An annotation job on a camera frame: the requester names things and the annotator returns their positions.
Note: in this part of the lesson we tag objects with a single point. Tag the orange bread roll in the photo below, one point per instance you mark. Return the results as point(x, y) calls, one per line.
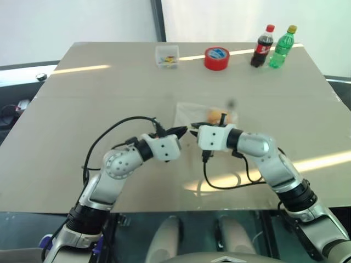
point(214, 115)

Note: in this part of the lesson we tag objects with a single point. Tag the black table frame leg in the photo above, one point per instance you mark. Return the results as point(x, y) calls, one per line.
point(267, 238)
point(111, 241)

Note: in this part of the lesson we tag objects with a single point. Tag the green bottle yellow cap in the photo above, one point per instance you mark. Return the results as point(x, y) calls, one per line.
point(279, 52)

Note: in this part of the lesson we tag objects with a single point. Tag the clear plastic box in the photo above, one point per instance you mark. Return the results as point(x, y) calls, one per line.
point(160, 52)

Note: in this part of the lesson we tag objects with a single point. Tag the small round black-white object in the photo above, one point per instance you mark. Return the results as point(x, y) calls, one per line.
point(41, 76)

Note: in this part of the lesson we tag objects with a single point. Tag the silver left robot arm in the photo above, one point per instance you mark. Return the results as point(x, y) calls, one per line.
point(118, 164)

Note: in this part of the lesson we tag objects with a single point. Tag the colourful small clips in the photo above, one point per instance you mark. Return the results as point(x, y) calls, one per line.
point(168, 60)

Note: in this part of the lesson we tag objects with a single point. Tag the pale robot leg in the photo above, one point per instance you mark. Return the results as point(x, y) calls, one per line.
point(164, 238)
point(235, 235)

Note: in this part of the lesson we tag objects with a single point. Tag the pale right robot leg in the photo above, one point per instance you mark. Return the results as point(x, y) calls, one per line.
point(235, 235)

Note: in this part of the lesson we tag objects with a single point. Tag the red tape roll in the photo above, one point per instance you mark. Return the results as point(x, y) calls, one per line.
point(216, 64)

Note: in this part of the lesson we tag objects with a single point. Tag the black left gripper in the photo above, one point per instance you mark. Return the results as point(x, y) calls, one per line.
point(170, 133)

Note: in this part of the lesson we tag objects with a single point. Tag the clear yellow-zip plastic bag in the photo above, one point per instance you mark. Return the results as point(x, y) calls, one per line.
point(189, 112)

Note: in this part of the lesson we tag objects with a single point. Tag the cola bottle red cap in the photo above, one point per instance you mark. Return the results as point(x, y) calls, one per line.
point(259, 54)

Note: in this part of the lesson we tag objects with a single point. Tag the dark window pillar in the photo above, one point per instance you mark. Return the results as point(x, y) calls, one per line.
point(158, 22)

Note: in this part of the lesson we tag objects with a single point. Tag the pale left robot leg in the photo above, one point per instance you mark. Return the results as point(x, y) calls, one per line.
point(164, 238)

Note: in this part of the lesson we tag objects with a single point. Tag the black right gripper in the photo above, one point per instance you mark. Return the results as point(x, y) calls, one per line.
point(212, 125)

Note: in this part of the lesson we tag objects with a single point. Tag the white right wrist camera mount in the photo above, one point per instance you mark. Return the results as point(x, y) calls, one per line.
point(216, 137)

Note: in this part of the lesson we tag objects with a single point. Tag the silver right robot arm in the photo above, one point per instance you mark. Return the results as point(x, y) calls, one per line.
point(282, 170)

